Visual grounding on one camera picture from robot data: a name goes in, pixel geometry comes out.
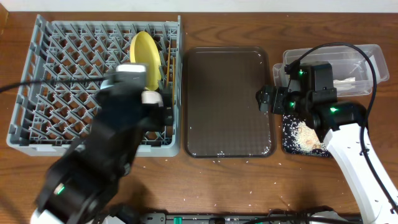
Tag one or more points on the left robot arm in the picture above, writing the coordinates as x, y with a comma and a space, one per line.
81, 183

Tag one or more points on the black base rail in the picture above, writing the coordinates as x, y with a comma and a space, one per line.
126, 214

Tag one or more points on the white napkin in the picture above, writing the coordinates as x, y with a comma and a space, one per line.
345, 84

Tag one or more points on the white bowl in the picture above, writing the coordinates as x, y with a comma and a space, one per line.
152, 98

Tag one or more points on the dark brown serving tray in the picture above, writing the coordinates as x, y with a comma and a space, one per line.
220, 112

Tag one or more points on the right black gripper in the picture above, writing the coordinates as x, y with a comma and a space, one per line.
280, 93

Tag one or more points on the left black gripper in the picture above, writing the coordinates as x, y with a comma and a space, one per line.
166, 112

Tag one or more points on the grey plastic dishwasher rack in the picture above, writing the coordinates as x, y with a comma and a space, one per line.
65, 60

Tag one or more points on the wooden chopstick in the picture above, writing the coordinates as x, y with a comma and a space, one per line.
168, 68
173, 80

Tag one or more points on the spilled rice food waste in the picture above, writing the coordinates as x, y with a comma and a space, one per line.
298, 138

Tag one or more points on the clear plastic waste bin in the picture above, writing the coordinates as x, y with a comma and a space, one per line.
345, 61

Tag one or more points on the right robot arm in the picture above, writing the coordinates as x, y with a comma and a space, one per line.
369, 182

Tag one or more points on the black waste tray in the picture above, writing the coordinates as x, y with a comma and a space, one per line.
329, 129

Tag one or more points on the yellow round plate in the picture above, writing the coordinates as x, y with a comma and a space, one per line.
144, 50

